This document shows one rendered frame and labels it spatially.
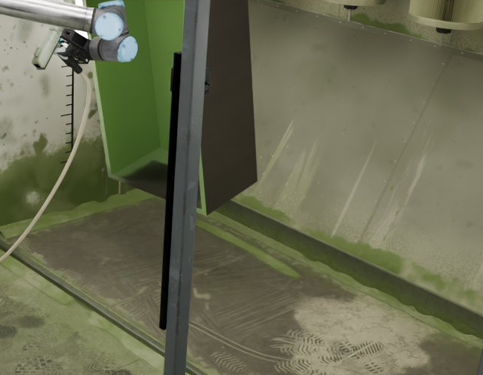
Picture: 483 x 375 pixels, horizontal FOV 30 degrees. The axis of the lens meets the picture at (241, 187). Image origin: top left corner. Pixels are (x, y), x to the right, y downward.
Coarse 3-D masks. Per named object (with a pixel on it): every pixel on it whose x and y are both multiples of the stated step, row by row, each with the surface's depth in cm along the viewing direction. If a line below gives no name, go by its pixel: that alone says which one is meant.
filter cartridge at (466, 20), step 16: (416, 0) 395; (432, 0) 388; (448, 0) 385; (464, 0) 384; (480, 0) 388; (416, 16) 394; (432, 16) 389; (448, 16) 388; (464, 16) 387; (480, 16) 392; (448, 32) 404
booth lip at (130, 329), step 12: (0, 240) 439; (12, 252) 429; (24, 264) 423; (36, 264) 419; (48, 276) 410; (60, 288) 405; (72, 288) 401; (84, 300) 393; (108, 312) 384; (120, 324) 377; (132, 336) 372; (144, 336) 368; (156, 348) 362; (192, 372) 349
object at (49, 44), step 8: (64, 0) 347; (72, 0) 346; (48, 32) 341; (56, 32) 340; (48, 40) 338; (56, 40) 340; (40, 48) 338; (48, 48) 337; (40, 56) 335; (48, 56) 338; (72, 56) 349; (40, 64) 335; (72, 64) 350; (80, 72) 354
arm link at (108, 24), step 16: (0, 0) 303; (16, 0) 303; (32, 0) 304; (48, 0) 306; (16, 16) 306; (32, 16) 305; (48, 16) 305; (64, 16) 305; (80, 16) 306; (96, 16) 306; (112, 16) 305; (96, 32) 307; (112, 32) 307
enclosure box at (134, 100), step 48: (96, 0) 379; (144, 0) 400; (240, 0) 358; (144, 48) 410; (240, 48) 367; (96, 96) 395; (144, 96) 419; (240, 96) 376; (144, 144) 429; (240, 144) 386; (240, 192) 396
